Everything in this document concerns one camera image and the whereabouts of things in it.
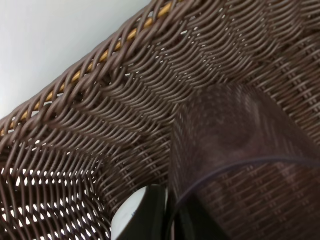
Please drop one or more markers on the dark brown wicker basket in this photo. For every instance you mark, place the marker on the dark brown wicker basket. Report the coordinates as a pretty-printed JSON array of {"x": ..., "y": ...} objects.
[{"x": 75, "y": 152}]

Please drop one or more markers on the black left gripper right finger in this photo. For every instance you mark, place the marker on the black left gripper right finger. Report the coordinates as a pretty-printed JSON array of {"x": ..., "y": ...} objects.
[{"x": 193, "y": 222}]

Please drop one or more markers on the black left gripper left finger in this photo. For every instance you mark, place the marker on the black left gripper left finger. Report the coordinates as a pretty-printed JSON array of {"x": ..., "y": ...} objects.
[{"x": 147, "y": 223}]

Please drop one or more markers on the translucent pink plastic cup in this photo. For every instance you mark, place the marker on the translucent pink plastic cup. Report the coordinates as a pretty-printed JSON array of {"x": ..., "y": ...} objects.
[{"x": 256, "y": 173}]

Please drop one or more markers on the white shampoo bottle blue cap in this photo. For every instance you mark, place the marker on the white shampoo bottle blue cap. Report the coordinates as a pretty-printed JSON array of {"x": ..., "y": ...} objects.
[{"x": 125, "y": 213}]

